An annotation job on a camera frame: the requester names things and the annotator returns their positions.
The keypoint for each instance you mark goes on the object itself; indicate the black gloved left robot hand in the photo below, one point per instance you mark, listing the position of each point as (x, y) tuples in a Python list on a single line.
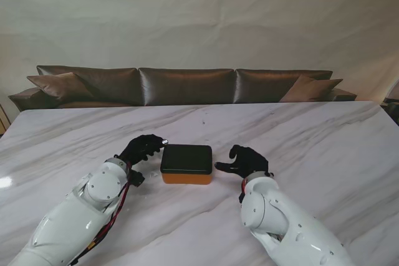
[(141, 149)]

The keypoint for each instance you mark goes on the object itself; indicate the brown throw pillow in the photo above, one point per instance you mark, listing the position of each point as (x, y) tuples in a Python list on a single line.
[(311, 90), (62, 87)]

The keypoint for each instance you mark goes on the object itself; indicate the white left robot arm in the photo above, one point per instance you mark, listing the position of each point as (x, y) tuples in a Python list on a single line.
[(78, 213)]

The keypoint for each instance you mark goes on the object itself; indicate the orange plastic tissue box cover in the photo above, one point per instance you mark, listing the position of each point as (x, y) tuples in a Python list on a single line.
[(187, 178)]

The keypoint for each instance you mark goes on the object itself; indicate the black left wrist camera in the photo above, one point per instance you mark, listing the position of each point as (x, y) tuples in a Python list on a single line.
[(137, 178)]

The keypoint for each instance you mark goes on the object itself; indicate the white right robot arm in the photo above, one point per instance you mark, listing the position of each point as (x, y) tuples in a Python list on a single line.
[(290, 222)]

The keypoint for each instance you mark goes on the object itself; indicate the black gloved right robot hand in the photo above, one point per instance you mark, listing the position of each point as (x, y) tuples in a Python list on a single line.
[(246, 161)]

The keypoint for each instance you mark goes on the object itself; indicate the wooden background furniture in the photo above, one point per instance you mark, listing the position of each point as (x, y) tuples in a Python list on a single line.
[(2, 119)]

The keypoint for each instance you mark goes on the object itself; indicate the brown leather sofa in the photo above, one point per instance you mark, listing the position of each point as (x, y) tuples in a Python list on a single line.
[(187, 87)]

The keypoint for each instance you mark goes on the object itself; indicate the dark background equipment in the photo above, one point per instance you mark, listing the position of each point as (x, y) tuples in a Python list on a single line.
[(392, 104)]

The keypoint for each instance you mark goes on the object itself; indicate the black tissue box base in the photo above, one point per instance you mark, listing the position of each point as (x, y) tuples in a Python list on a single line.
[(187, 158)]

